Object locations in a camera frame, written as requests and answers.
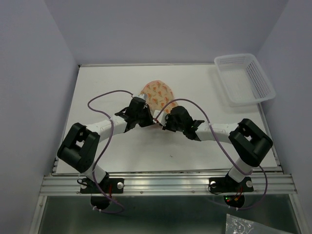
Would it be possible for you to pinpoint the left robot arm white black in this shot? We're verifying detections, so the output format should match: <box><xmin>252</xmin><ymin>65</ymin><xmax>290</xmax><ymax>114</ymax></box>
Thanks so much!
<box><xmin>57</xmin><ymin>97</ymin><xmax>153</xmax><ymax>192</ymax></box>

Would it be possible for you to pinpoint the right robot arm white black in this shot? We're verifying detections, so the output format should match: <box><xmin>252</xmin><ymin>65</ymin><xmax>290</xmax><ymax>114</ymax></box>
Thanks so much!
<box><xmin>154</xmin><ymin>106</ymin><xmax>273</xmax><ymax>193</ymax></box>

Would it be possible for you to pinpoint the clear plastic bag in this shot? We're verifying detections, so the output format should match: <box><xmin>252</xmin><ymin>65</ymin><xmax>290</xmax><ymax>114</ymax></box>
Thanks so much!
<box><xmin>224</xmin><ymin>214</ymin><xmax>303</xmax><ymax>234</ymax></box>

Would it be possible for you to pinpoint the white plastic basket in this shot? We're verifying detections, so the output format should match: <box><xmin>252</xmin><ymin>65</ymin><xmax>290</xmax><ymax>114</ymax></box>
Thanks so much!
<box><xmin>214</xmin><ymin>54</ymin><xmax>276</xmax><ymax>106</ymax></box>

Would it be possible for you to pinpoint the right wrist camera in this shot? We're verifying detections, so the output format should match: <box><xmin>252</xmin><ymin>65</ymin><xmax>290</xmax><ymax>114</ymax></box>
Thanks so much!
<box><xmin>153</xmin><ymin>110</ymin><xmax>168</xmax><ymax>126</ymax></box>

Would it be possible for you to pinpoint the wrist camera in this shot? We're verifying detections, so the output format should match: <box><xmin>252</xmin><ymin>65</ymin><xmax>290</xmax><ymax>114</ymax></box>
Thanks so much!
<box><xmin>153</xmin><ymin>110</ymin><xmax>168</xmax><ymax>126</ymax></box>
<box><xmin>137</xmin><ymin>94</ymin><xmax>148</xmax><ymax>100</ymax></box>

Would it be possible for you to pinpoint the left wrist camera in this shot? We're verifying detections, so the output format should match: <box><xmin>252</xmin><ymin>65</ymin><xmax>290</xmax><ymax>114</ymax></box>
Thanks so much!
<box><xmin>137</xmin><ymin>94</ymin><xmax>148</xmax><ymax>100</ymax></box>

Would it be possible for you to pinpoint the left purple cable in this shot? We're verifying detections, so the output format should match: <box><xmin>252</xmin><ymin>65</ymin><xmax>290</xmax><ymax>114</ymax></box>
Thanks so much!
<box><xmin>87</xmin><ymin>90</ymin><xmax>137</xmax><ymax>214</ymax></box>

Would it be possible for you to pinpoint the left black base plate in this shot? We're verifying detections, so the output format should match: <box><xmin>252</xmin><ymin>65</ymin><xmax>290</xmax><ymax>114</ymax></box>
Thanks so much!
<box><xmin>77</xmin><ymin>178</ymin><xmax>124</xmax><ymax>195</ymax></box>

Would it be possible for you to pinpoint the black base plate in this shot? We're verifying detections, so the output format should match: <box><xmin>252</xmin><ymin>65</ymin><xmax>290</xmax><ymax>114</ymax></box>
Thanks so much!
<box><xmin>77</xmin><ymin>178</ymin><xmax>124</xmax><ymax>195</ymax></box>
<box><xmin>208</xmin><ymin>176</ymin><xmax>254</xmax><ymax>194</ymax></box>

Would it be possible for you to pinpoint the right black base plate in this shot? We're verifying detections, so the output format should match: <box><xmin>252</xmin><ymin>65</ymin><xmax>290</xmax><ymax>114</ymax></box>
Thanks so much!
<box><xmin>208</xmin><ymin>176</ymin><xmax>254</xmax><ymax>194</ymax></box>

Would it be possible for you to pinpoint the aluminium frame rail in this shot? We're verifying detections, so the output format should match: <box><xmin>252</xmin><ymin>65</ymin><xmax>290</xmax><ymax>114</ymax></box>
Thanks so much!
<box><xmin>39</xmin><ymin>173</ymin><xmax>297</xmax><ymax>196</ymax></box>

